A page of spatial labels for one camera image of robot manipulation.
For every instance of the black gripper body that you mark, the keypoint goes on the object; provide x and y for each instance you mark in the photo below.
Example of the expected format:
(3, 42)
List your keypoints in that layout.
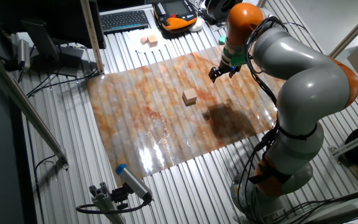
(227, 68)

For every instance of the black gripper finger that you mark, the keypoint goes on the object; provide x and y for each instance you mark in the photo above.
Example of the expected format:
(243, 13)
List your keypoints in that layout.
(235, 71)
(214, 75)

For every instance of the wooden cube block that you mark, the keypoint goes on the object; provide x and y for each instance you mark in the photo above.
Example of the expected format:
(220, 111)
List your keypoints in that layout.
(189, 96)

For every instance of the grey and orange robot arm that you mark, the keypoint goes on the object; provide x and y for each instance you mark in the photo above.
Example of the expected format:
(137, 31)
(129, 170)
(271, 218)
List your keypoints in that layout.
(309, 87)

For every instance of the white computer mouse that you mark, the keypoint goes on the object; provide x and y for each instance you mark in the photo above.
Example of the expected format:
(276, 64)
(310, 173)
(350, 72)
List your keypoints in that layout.
(196, 25)

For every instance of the black round spool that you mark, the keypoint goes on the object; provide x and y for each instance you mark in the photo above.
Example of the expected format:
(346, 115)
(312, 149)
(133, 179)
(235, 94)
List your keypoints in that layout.
(219, 9)

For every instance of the large wooden cube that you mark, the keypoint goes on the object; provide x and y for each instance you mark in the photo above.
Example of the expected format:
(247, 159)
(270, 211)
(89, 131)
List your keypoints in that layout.
(152, 41)

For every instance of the orange and black teach pendant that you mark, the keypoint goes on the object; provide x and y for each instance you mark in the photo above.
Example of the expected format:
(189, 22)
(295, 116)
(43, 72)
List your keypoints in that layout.
(174, 15)

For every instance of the orange marble pattern mat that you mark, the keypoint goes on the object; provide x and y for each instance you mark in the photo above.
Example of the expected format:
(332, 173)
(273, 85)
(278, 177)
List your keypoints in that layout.
(154, 124)

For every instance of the small wooden cube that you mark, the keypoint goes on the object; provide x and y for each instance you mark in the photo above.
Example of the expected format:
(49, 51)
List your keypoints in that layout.
(144, 40)

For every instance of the white paper sheet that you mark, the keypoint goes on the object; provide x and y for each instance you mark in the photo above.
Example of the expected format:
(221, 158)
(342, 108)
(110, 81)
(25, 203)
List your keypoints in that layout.
(134, 36)

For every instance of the black computer keyboard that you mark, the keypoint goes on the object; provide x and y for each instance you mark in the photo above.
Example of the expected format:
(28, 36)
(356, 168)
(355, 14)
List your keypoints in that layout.
(123, 21)

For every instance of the short aluminium profile bar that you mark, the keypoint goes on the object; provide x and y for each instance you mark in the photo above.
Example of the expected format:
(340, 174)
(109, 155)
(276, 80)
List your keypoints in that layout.
(353, 144)

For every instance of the black computer monitor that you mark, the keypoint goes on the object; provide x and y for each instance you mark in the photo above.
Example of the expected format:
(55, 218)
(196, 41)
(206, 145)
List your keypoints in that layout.
(57, 18)

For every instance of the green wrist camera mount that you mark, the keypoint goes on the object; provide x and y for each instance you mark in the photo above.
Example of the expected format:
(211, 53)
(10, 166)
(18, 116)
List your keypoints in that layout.
(236, 59)

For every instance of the aluminium frame post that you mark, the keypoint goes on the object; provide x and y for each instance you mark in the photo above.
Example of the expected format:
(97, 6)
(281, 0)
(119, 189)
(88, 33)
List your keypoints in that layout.
(353, 31)

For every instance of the wooden upright post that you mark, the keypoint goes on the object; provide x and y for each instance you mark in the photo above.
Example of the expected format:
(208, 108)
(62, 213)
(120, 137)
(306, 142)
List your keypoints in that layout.
(92, 37)

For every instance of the grey camera with blue cap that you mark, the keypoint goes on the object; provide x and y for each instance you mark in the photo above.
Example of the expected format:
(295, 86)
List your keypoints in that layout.
(134, 182)

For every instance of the black camera clamp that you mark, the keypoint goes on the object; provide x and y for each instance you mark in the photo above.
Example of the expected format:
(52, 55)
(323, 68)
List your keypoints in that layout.
(120, 196)

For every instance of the aluminium profile camera stand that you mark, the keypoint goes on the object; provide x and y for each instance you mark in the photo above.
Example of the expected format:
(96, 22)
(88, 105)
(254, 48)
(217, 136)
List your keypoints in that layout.
(104, 202)

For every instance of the grey diagonal frame beam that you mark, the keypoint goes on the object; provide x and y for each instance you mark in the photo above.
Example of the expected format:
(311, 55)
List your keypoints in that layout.
(26, 109)

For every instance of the silver cylindrical camera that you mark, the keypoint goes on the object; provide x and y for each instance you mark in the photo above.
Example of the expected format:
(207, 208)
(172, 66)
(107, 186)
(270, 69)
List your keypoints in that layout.
(23, 53)

